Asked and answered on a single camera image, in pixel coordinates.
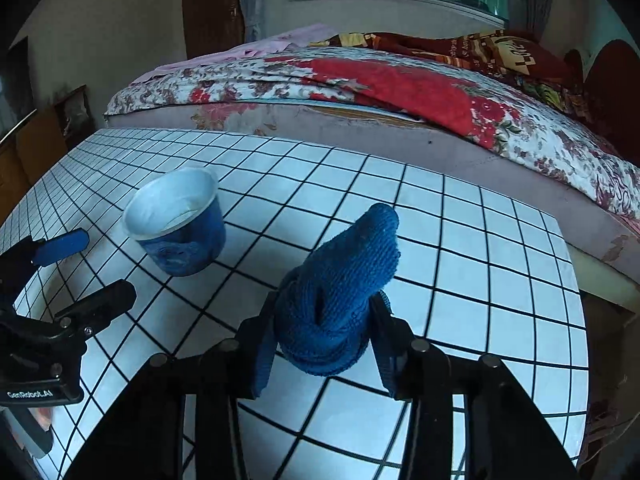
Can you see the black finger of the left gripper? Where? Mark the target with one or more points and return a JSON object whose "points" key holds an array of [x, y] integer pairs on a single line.
{"points": [[90, 315]]}

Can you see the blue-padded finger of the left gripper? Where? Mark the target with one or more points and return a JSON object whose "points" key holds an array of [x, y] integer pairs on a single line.
{"points": [[60, 247]]}

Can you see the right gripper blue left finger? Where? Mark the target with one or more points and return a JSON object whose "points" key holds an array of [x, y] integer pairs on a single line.
{"points": [[265, 349]]}

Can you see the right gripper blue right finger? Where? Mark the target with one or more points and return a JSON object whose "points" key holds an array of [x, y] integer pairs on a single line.
{"points": [[387, 334]]}

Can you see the dark blue cloth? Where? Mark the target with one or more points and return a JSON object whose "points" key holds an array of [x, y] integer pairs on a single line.
{"points": [[321, 315]]}

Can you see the small blue yogurt cup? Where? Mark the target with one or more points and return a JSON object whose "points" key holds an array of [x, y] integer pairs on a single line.
{"points": [[177, 220]]}

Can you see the person's left hand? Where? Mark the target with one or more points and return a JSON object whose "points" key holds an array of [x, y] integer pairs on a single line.
{"points": [[43, 416]]}

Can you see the wooden tv cabinet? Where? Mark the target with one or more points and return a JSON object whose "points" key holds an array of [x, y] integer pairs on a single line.
{"points": [[27, 154]]}

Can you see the white grid tablecloth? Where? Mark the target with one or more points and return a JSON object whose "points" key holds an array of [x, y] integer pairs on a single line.
{"points": [[479, 271]]}

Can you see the framed picture on cabinet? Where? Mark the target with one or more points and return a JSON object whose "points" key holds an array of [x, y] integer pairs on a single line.
{"points": [[74, 115]]}

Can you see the black television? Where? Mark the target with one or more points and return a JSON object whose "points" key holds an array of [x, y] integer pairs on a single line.
{"points": [[16, 97]]}

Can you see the bed with floral sheet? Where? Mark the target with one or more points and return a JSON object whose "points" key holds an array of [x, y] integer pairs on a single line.
{"points": [[425, 113]]}

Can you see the pink cloth on bed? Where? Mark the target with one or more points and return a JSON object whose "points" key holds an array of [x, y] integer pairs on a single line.
{"points": [[295, 38]]}

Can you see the dark wooden door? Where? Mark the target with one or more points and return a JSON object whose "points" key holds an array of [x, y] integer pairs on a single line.
{"points": [[211, 26]]}

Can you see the red patterned blanket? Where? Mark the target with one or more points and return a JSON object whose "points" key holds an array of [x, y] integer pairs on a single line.
{"points": [[510, 57]]}

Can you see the red heart-shaped headboard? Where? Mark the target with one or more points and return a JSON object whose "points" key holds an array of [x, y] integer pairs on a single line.
{"points": [[612, 94]]}

